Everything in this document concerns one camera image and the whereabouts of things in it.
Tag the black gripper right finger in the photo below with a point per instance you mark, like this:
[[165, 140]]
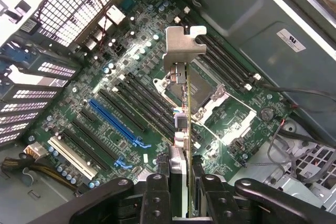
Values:
[[215, 200]]

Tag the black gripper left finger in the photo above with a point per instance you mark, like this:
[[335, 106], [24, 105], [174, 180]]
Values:
[[156, 200]]

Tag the metal disk bay cage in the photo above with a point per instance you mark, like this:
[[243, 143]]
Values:
[[278, 184]]

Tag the green motherboard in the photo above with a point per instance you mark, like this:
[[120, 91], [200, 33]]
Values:
[[225, 113]]

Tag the long black expansion slot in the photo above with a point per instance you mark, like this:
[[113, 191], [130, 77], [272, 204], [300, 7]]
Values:
[[84, 149], [122, 111], [92, 138]]

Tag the blue expansion slot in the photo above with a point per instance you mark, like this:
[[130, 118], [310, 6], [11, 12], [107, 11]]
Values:
[[113, 121]]

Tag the white expansion slot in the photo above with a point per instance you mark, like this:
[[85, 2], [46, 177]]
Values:
[[72, 157]]

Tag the RAM slot with white latches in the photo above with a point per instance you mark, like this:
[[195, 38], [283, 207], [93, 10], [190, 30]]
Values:
[[231, 70], [147, 105], [231, 52], [115, 89]]

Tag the metal socket cover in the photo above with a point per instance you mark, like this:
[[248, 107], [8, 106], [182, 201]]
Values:
[[211, 104]]

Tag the silver coin cell battery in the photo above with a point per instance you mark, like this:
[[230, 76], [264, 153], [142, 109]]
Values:
[[267, 113]]

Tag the short black expansion slot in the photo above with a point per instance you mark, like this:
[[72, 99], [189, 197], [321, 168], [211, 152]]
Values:
[[87, 116]]

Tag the CPU socket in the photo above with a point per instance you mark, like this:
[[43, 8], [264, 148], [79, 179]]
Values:
[[202, 90]]

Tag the black open PC case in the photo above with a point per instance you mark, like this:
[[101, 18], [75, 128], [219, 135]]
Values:
[[236, 11]]

